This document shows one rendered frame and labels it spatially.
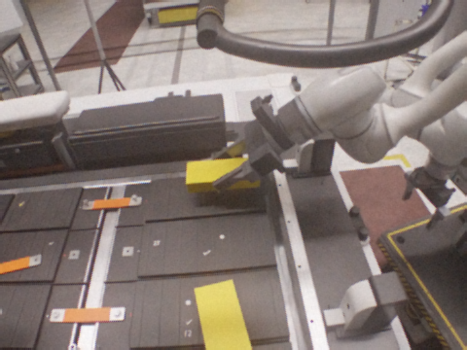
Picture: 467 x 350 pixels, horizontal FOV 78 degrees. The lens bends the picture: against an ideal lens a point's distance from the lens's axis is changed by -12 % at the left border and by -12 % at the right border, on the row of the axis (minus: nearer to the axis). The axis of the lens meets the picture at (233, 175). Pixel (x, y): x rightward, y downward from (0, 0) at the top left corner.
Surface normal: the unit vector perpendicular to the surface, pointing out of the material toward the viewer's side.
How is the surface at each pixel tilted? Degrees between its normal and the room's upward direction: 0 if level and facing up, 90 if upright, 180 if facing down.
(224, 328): 0
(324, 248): 0
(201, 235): 0
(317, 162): 90
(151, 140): 90
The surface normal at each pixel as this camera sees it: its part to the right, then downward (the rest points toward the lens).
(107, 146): 0.07, 0.69
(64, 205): -0.07, -0.72
